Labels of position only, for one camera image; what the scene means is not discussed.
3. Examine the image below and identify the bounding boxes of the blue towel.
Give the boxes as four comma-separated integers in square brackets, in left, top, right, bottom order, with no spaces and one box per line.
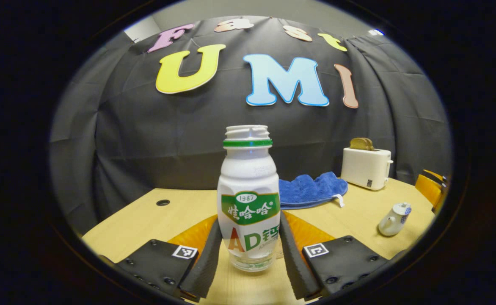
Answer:
[278,171,349,211]

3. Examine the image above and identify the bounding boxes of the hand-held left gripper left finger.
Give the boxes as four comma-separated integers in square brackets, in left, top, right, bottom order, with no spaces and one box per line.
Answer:
[115,214,224,302]

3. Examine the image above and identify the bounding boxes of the black backdrop cloth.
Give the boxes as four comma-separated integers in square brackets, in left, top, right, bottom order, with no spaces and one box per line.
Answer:
[49,16,454,234]

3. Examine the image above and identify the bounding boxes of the white toaster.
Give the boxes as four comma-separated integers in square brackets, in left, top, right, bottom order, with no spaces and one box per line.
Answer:
[340,147,394,191]

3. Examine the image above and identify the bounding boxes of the white blue teacup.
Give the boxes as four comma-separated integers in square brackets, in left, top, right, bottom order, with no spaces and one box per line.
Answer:
[378,202,413,237]

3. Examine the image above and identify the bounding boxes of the white plastic water bottle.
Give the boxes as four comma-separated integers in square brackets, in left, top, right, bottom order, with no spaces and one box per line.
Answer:
[216,124,282,273]

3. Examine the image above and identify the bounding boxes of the brown bread slice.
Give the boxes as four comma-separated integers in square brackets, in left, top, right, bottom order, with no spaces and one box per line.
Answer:
[350,137,376,152]

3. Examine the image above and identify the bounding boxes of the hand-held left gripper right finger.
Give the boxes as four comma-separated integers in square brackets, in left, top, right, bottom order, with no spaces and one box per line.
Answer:
[278,210,391,301]

